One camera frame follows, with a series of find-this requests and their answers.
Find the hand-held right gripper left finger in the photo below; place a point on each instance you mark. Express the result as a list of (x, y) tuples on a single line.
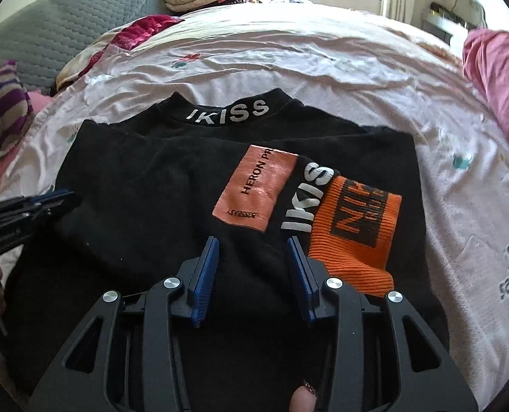
[(205, 274)]

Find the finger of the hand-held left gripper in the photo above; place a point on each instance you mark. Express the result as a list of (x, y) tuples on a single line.
[(40, 200), (59, 209)]

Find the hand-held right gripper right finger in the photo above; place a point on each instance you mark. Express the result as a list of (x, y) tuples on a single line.
[(299, 279)]

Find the black sweater with orange cuffs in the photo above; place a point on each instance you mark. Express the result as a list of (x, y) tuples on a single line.
[(130, 206)]

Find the person's right hand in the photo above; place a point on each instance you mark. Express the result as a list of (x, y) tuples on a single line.
[(302, 399)]

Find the purple striped pillow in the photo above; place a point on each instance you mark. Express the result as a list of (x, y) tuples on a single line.
[(1, 103)]

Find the grey quilted cushion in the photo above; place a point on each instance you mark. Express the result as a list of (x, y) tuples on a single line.
[(65, 21)]

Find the red floral cloth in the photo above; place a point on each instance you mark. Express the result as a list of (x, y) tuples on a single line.
[(147, 25)]

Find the pink duvet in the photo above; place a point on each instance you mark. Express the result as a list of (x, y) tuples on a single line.
[(503, 73)]

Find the white desk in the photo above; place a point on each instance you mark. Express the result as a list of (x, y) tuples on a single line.
[(441, 23)]

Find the white arched lamp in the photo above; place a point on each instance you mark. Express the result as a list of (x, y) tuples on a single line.
[(469, 6)]

